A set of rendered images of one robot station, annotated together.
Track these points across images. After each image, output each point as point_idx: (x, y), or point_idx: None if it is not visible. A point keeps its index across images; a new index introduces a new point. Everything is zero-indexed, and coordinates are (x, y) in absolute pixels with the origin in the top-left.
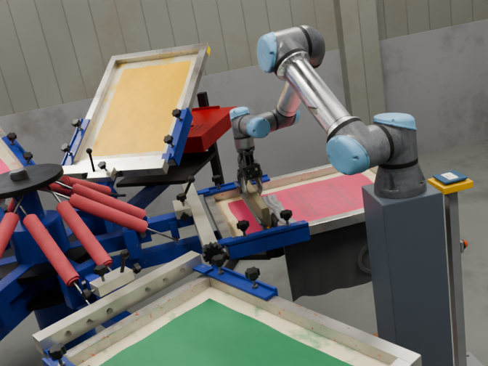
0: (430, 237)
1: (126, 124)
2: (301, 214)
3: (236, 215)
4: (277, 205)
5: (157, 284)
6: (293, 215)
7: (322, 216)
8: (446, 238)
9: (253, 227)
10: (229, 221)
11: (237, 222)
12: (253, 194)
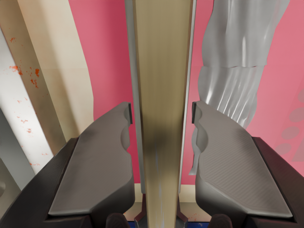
0: None
1: None
2: (273, 137)
3: (83, 21)
4: (251, 45)
5: None
6: (254, 130)
7: (303, 166)
8: None
9: (133, 143)
10: (61, 70)
11: (89, 91)
12: (157, 158)
